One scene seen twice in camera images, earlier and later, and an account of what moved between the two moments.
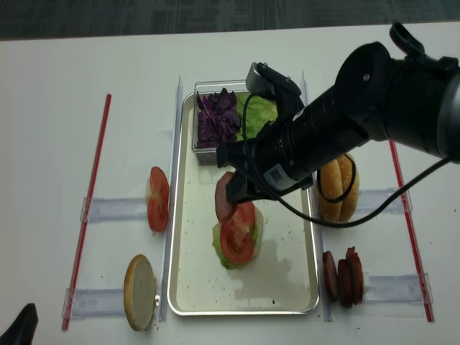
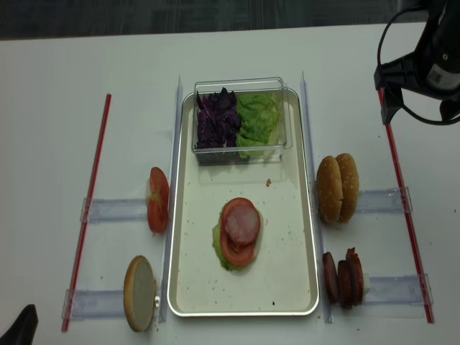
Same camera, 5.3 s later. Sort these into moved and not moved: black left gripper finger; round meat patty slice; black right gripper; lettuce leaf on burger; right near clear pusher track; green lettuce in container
Moved: black right gripper; round meat patty slice
Not moved: lettuce leaf on burger; green lettuce in container; right near clear pusher track; black left gripper finger
